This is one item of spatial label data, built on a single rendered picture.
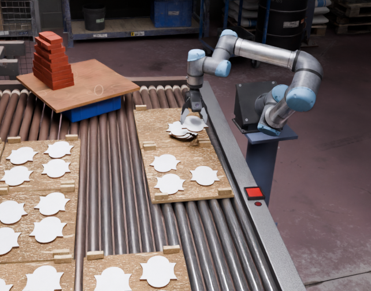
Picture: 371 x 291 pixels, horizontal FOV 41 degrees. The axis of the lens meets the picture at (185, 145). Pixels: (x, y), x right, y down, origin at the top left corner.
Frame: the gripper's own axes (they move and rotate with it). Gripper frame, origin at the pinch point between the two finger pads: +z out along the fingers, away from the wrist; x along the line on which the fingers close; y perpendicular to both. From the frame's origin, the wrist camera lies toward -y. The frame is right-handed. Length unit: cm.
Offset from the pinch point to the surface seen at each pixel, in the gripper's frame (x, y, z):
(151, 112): 16.5, 36.4, 11.3
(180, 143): 5.8, 2.7, 11.9
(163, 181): 17.9, -29.8, 11.6
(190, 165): 4.2, -17.6, 12.2
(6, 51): 103, 126, 6
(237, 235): -6, -65, 15
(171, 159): 12.3, -12.7, 11.3
